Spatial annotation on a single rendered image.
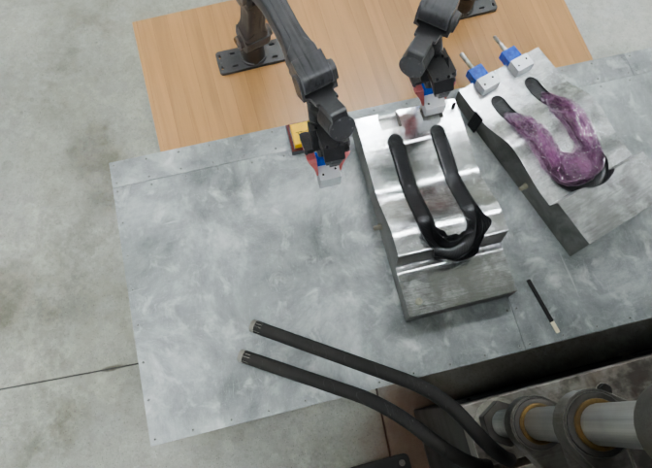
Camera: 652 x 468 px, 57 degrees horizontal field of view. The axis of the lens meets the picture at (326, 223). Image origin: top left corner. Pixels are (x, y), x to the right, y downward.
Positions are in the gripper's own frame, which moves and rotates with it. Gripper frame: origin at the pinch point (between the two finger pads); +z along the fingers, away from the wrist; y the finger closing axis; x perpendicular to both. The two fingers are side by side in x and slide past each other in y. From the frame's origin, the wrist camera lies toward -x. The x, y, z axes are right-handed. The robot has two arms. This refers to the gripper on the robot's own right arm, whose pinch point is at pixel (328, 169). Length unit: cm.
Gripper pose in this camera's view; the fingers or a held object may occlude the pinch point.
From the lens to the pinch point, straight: 138.1
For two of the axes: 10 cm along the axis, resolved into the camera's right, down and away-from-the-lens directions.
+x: -2.3, -6.8, 7.0
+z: 0.9, 7.0, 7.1
